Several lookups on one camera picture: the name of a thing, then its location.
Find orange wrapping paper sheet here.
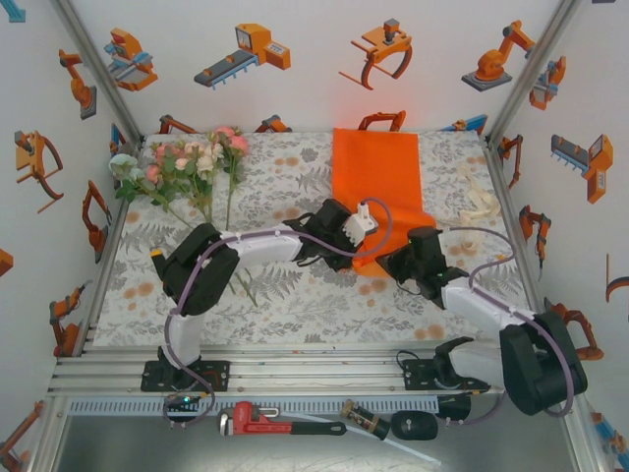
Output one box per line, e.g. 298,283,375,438
331,126,438,277

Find cream ribbon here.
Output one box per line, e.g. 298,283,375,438
456,163,502,253

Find pink rose stem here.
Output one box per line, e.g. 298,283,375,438
213,125,261,309

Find pink cream rose spray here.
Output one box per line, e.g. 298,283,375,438
144,140,220,225

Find grey floral tablecloth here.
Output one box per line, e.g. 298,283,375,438
92,130,535,345

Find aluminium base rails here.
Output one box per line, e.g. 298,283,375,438
46,343,584,398

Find black round connector cap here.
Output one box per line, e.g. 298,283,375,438
435,394,473,425

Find black brass cylinder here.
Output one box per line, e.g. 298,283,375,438
342,398,392,442

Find black computer mouse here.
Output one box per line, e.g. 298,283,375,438
391,410,440,443

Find white plastic strip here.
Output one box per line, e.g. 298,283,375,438
294,411,442,466

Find red pipe wrench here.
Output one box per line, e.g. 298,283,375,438
216,400,348,438

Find small circuit board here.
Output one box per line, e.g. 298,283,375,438
163,391,203,410

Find grey metal shelf plate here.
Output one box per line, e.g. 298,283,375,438
51,411,574,472

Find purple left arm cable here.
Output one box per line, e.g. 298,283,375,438
163,196,393,432

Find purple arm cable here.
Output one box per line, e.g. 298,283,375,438
163,196,393,432
434,225,576,429

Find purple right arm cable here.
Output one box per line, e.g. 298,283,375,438
434,225,576,429

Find aluminium side rail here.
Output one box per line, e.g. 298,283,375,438
73,137,146,358
481,135,559,345

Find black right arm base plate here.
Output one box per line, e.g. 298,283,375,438
401,357,492,393

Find claw gripper wall sticker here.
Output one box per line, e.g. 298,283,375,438
338,18,415,91
13,130,65,215

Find conveyor belt wall sticker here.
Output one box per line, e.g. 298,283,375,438
549,133,615,206
193,23,292,91

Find milling machine wall sticker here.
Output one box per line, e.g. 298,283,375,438
529,55,567,111
102,28,159,92

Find aluminium frame post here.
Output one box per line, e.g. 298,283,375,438
484,0,584,144
48,0,144,144

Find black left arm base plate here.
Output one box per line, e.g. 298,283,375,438
141,359,232,393

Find white slotted cable duct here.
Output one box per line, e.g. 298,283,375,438
67,396,440,415

